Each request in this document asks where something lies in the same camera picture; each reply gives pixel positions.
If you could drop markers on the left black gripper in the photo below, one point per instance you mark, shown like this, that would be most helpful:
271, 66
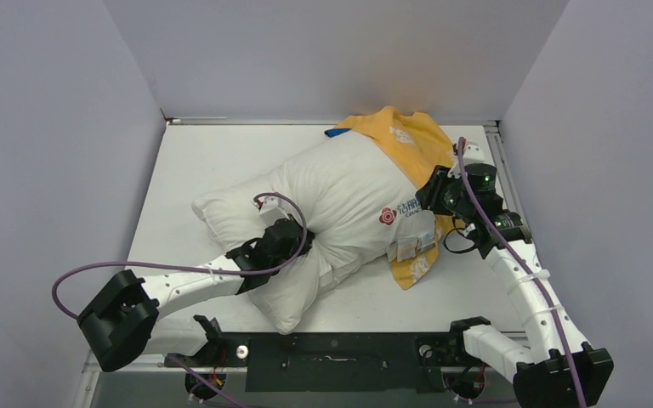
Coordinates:
300, 242

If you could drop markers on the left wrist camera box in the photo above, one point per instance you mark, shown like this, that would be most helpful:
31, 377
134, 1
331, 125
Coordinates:
271, 210

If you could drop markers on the white pillow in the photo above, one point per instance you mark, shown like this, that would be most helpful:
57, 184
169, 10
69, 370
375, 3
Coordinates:
358, 205

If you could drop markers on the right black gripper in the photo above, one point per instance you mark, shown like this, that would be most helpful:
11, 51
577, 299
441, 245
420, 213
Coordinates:
431, 195

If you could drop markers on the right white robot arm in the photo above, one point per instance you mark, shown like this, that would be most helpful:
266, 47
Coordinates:
559, 367

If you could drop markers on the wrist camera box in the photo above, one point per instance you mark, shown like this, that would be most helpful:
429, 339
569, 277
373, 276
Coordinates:
271, 210
474, 154

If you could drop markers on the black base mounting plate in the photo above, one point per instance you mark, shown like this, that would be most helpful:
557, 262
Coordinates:
337, 362

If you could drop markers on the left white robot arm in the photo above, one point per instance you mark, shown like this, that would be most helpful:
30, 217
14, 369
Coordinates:
133, 316

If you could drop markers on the yellow and blue pillowcase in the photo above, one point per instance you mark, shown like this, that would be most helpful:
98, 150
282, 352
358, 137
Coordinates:
415, 144

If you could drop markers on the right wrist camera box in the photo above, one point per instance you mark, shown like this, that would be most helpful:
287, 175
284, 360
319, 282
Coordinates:
474, 154

